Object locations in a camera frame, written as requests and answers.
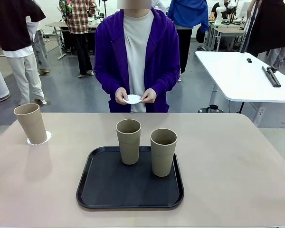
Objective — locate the tall beige cup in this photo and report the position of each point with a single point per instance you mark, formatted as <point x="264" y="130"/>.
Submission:
<point x="162" y="156"/>
<point x="32" y="126"/>
<point x="129" y="147"/>

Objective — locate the white scalloped paper coaster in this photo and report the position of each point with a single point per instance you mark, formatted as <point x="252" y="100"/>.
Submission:
<point x="49" y="139"/>
<point x="133" y="99"/>

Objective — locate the person's left forearm purple sleeve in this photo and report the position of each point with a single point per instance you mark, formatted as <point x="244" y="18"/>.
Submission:
<point x="167" y="82"/>

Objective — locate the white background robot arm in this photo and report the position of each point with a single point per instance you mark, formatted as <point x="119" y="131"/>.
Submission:
<point x="219" y="15"/>

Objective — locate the person's right forearm purple sleeve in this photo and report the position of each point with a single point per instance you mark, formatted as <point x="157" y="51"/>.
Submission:
<point x="104" y="83"/>

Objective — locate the person's right hand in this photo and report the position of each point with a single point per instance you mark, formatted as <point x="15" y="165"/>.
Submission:
<point x="120" y="96"/>

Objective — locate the person's left hand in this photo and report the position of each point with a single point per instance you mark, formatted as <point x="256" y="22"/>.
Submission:
<point x="150" y="96"/>

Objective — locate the person in grey trousers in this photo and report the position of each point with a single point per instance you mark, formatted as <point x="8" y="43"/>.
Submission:
<point x="41" y="52"/>

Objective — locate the person in black shirt white trousers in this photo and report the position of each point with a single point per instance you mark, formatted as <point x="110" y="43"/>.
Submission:
<point x="12" y="28"/>

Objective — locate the grey workshop desk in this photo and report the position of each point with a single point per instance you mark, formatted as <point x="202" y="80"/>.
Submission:
<point x="228" y="31"/>
<point x="55" y="24"/>

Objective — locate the person in purple hooded jacket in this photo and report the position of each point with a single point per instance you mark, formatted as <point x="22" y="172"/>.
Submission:
<point x="109" y="59"/>

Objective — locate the person in plaid shirt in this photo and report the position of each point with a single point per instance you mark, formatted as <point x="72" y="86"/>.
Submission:
<point x="79" y="19"/>

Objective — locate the black plastic tray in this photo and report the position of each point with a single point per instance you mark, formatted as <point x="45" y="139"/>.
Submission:
<point x="133" y="190"/>

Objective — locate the black kettle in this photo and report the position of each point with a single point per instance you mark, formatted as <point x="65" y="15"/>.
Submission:
<point x="212" y="109"/>

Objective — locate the person in blue jacket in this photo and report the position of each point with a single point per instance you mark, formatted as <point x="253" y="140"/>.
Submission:
<point x="187" y="12"/>

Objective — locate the black hanging bag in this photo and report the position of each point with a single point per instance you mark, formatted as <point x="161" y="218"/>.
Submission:
<point x="200" y="35"/>

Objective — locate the white rounded table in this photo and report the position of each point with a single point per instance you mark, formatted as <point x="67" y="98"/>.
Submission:
<point x="228" y="71"/>

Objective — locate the seated person in black shirt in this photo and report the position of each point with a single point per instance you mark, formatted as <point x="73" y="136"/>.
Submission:
<point x="219" y="9"/>

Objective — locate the small black object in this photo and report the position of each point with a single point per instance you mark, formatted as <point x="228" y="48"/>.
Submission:
<point x="249" y="60"/>

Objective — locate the black folded tripod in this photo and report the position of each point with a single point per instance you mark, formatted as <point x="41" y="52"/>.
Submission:
<point x="274" y="77"/>

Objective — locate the person in long black coat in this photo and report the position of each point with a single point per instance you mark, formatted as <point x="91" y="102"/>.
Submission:
<point x="268" y="28"/>

